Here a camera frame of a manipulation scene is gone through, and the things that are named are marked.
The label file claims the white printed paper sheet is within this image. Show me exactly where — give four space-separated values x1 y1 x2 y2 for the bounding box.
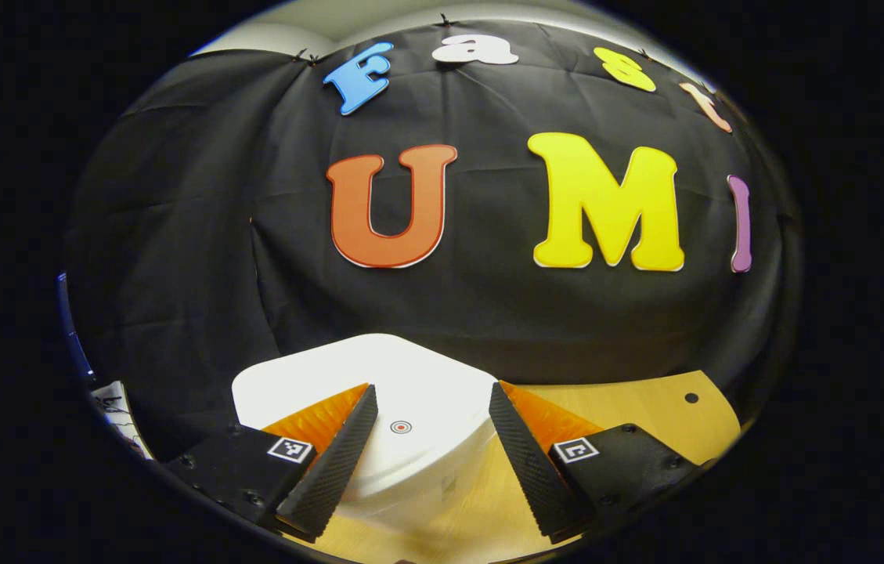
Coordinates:
89 381 154 461

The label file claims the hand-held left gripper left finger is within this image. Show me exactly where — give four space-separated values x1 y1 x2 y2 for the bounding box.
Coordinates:
164 382 380 543

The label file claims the black backdrop cloth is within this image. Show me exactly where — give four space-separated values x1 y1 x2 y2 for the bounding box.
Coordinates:
62 20 803 463

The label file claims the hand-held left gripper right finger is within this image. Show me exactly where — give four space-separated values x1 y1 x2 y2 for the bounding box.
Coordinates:
488 381 702 545

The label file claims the white desktop garbage bin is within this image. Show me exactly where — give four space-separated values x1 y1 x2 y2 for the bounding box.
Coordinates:
232 333 499 533

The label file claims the wooden desktop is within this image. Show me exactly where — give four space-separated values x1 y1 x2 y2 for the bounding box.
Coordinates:
285 371 741 564

